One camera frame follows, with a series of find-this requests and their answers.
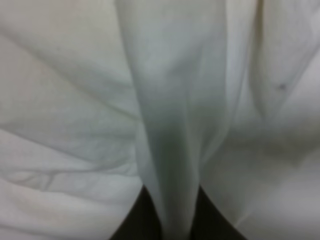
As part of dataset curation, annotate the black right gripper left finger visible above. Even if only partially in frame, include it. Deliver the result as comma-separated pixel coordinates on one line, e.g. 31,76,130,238
110,187,162,240

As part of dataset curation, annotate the white short sleeve shirt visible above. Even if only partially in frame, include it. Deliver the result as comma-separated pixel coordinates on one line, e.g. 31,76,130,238
0,0,320,240

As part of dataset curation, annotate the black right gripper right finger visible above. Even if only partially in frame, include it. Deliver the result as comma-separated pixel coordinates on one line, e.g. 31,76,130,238
191,188,246,240

